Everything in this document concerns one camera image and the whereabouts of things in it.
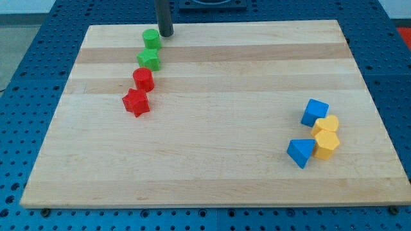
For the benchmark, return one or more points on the blue cube block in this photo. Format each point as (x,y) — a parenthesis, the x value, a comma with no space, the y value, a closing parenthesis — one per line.
(314,109)

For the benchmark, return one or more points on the green cylinder block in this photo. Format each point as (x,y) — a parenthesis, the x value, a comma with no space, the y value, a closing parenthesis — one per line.
(151,39)

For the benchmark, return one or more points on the yellow hexagon block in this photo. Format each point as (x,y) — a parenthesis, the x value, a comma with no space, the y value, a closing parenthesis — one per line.
(325,144)

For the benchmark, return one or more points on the red cylinder block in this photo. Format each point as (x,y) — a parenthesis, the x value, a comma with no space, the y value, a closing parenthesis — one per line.
(143,79)

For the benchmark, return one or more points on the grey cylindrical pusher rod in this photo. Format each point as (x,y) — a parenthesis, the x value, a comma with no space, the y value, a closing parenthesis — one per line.
(163,15)

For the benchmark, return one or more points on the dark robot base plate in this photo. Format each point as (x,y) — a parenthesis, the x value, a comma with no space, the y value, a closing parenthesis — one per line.
(211,5)

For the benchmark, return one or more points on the red star block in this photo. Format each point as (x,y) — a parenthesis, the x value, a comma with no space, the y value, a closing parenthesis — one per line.
(136,101)

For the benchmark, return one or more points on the blue triangle block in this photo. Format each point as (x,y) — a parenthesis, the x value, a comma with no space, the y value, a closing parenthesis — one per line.
(300,151)

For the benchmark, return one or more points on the yellow heart block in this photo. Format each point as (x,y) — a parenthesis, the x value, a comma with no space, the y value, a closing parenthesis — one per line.
(329,123)

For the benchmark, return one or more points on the green star block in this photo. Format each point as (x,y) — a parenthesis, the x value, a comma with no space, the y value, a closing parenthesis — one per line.
(149,58)

